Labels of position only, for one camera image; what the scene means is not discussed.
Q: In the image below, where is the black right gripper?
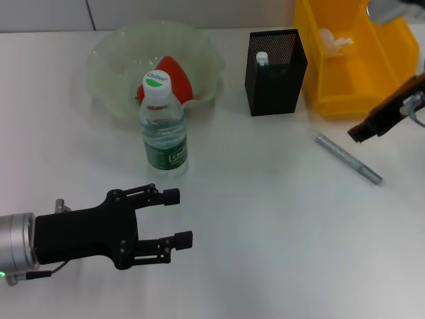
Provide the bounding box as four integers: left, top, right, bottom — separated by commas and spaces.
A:
347, 73, 425, 144

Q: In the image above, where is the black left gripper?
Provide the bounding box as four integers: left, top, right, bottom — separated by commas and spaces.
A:
35, 183, 194, 270

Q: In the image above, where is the grey glitter pen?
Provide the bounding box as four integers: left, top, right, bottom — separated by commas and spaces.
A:
313, 132, 383, 185

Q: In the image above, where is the clear water bottle green label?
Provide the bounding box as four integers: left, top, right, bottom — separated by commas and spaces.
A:
138, 69, 189, 180

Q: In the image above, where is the white paper ball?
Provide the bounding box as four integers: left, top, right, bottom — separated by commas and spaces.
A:
318, 28, 355, 59

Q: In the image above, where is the mint green utility knife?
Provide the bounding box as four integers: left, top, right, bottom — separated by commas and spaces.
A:
255, 51, 272, 80

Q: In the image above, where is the red-orange wrinkled orange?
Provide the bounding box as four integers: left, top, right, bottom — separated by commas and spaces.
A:
137, 55, 194, 104

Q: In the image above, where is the black mesh pen holder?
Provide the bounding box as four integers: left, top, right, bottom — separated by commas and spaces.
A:
244, 29, 308, 117

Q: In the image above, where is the pale green glass fruit plate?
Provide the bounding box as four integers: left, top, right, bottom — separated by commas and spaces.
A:
86, 20, 224, 124

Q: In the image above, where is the yellow plastic bin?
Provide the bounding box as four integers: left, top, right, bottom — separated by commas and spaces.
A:
294, 0, 420, 117

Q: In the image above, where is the left gripper cable silver plug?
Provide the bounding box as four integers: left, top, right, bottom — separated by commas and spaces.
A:
5, 198, 71, 286

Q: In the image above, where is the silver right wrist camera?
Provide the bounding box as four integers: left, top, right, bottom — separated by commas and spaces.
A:
367, 0, 425, 24

